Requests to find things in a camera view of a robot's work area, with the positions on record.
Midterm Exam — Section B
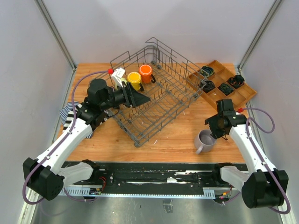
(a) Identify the left aluminium frame post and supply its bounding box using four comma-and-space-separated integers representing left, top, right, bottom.
34, 0, 77, 70

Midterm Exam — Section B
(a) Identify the blue white striped cloth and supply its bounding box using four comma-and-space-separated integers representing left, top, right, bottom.
59, 101, 93, 139

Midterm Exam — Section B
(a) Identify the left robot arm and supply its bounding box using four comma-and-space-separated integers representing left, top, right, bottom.
23, 79, 150, 201

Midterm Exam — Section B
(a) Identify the yellow enamel mug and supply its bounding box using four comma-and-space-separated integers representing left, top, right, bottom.
127, 72, 144, 91

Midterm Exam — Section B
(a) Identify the orange ceramic mug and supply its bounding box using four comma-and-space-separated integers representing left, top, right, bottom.
139, 64, 156, 84

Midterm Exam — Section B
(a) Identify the slotted cable duct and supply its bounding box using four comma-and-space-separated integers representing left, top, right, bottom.
59, 185, 216, 199

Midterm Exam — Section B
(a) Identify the black cable bundle left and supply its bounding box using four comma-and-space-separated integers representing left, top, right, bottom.
198, 80, 216, 93

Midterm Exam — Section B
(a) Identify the grey wire dish rack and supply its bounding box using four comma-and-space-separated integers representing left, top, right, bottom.
88, 36, 208, 147

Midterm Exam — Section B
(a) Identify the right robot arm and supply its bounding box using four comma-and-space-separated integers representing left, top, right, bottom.
205, 99, 291, 214

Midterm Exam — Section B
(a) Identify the wooden compartment tray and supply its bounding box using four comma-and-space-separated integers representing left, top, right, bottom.
186, 60, 257, 109

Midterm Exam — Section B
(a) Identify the black cable bundle right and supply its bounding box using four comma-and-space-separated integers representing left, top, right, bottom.
227, 75, 246, 89

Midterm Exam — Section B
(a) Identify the cream ceramic mug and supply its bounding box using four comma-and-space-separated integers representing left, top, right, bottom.
115, 78, 127, 89

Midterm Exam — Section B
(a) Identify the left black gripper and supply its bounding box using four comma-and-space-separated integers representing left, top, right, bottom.
100, 82, 151, 111

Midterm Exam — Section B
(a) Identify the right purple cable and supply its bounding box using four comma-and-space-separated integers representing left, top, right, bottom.
224, 107, 292, 215

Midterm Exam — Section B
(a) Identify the aluminium frame post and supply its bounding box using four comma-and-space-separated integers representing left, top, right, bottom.
237, 0, 284, 71
34, 0, 77, 70

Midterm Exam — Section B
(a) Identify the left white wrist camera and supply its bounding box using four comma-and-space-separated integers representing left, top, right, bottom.
111, 68, 125, 86

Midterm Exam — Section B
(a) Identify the lilac ceramic mug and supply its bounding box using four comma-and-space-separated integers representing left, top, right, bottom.
194, 129, 216, 154

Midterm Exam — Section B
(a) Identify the right aluminium frame post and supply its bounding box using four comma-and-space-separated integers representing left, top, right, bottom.
237, 0, 284, 71

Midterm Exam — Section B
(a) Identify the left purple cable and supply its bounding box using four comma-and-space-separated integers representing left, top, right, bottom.
22, 69, 114, 205

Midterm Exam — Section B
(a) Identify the purple cable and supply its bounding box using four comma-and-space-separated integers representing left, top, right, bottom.
224, 107, 292, 215
22, 69, 114, 205

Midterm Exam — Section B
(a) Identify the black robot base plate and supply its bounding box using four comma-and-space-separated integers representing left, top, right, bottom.
65, 161, 248, 196

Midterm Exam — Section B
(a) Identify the black cable bundle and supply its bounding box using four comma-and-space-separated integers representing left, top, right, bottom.
199, 66, 215, 78
198, 80, 216, 93
227, 75, 246, 89
217, 83, 235, 96

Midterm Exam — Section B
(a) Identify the black white striped cloth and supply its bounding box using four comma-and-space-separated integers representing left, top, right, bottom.
60, 111, 74, 132

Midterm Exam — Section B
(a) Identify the black cable bundle far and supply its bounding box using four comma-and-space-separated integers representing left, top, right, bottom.
199, 66, 215, 78

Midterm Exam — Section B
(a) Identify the black cable bundle near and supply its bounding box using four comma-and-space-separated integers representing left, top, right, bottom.
217, 83, 235, 96

